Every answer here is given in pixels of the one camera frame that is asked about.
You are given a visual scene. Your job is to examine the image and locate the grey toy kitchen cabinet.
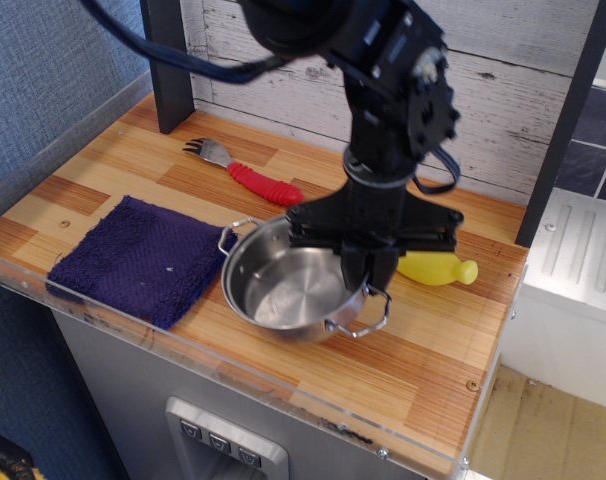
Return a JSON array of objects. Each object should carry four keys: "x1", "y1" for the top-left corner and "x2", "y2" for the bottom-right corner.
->
[{"x1": 55, "y1": 312, "x2": 466, "y2": 479}]

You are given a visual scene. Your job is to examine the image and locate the white plastic drainboard unit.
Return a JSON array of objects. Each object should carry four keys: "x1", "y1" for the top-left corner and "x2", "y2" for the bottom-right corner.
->
[{"x1": 500, "y1": 189, "x2": 606, "y2": 407}]

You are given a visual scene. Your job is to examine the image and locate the dark left shelf post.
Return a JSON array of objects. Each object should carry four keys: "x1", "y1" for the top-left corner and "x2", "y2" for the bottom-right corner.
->
[{"x1": 140, "y1": 0, "x2": 194, "y2": 134}]

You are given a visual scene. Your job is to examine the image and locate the dark blue robot cable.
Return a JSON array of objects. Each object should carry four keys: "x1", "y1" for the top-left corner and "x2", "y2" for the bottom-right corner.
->
[{"x1": 80, "y1": 0, "x2": 290, "y2": 86}]

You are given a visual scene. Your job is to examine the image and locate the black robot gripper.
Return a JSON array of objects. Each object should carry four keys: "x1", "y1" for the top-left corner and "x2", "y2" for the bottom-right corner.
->
[{"x1": 286, "y1": 180, "x2": 464, "y2": 291}]

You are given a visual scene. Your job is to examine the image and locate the black yellow object corner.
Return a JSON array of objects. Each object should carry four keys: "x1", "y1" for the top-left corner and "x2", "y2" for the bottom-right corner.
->
[{"x1": 0, "y1": 450, "x2": 45, "y2": 480}]

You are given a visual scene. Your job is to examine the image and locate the dark shelf post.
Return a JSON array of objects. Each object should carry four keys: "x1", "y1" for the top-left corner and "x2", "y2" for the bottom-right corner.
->
[
  {"x1": 140, "y1": 0, "x2": 194, "y2": 134},
  {"x1": 515, "y1": 0, "x2": 606, "y2": 247}
]

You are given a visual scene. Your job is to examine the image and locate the purple towel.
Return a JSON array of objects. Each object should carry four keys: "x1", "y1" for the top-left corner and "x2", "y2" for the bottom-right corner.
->
[{"x1": 47, "y1": 196, "x2": 225, "y2": 329}]

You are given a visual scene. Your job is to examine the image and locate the red handled metal fork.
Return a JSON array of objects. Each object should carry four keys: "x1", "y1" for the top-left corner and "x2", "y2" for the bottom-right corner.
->
[{"x1": 183, "y1": 138, "x2": 303, "y2": 206}]

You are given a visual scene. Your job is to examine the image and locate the stainless steel pan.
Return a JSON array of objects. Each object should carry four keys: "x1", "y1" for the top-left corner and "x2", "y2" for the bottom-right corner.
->
[{"x1": 218, "y1": 216, "x2": 392, "y2": 342}]

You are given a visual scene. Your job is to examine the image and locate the dark right shelf post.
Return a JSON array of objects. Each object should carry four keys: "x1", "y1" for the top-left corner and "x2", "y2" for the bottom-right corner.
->
[{"x1": 515, "y1": 0, "x2": 606, "y2": 247}]

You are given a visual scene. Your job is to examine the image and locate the yellow plastic banana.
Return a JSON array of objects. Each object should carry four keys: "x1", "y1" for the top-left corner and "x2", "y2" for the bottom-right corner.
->
[{"x1": 397, "y1": 252, "x2": 479, "y2": 286}]

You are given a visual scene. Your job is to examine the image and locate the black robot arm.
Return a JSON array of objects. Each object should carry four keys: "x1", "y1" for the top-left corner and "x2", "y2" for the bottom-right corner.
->
[{"x1": 241, "y1": 1, "x2": 463, "y2": 289}]

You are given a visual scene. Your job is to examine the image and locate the clear acrylic edge guard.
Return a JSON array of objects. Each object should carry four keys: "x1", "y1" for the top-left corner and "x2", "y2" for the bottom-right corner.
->
[{"x1": 0, "y1": 258, "x2": 471, "y2": 479}]

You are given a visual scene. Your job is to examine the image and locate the silver dispenser button panel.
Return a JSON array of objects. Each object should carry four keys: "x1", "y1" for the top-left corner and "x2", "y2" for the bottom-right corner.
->
[{"x1": 165, "y1": 396, "x2": 290, "y2": 479}]

